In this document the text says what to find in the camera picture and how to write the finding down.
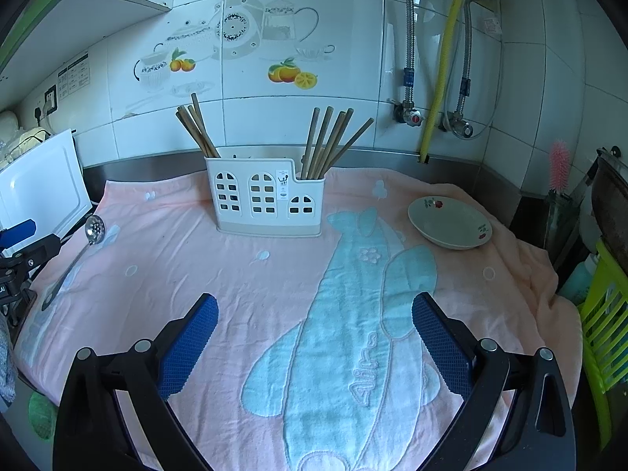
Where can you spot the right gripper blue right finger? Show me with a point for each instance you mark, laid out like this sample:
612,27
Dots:
538,433

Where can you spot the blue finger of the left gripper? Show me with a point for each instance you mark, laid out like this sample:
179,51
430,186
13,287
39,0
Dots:
36,254
9,237

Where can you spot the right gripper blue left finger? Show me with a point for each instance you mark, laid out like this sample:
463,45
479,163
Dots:
91,431

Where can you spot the wooden chopstick one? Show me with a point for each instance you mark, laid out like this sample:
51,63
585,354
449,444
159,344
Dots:
192,129

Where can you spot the wooden chopstick three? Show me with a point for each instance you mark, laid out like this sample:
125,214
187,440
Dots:
191,118

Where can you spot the wooden chopstick seven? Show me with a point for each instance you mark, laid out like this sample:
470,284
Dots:
195,111

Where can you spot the wooden chopstick eight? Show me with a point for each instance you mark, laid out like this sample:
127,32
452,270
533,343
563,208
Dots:
308,144

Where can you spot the wooden chopstick ten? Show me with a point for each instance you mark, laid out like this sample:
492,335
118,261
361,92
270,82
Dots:
319,142

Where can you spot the wooden chopstick nine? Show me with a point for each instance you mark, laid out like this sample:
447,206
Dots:
324,154

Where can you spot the wooden chopstick four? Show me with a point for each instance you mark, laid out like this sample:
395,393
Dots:
348,116

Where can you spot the wooden chopstick six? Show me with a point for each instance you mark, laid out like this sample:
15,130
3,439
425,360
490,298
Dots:
351,141

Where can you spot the wooden chopstick five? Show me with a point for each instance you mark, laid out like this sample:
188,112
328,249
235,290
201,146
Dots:
206,141

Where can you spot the green plastic rack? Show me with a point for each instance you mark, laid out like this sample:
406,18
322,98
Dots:
604,330

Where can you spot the white ceramic dish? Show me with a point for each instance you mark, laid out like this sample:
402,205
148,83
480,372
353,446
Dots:
450,223

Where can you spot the white plastic utensil holder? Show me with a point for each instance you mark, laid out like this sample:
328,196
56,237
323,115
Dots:
264,197

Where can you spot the pink towel with blue print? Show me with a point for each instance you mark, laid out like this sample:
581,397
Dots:
315,363

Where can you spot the metal wok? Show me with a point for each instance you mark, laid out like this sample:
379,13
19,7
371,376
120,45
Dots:
609,201

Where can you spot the pink bottle brush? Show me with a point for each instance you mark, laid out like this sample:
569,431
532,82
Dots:
559,166

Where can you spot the chrome water valve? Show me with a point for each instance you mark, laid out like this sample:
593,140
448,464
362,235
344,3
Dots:
454,122

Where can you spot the red water valve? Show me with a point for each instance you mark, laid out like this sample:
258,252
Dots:
406,112

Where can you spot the wall power socket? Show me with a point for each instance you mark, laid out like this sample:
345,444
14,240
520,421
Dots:
50,105

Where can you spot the green wall cabinet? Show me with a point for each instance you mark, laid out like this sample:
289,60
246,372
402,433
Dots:
49,31

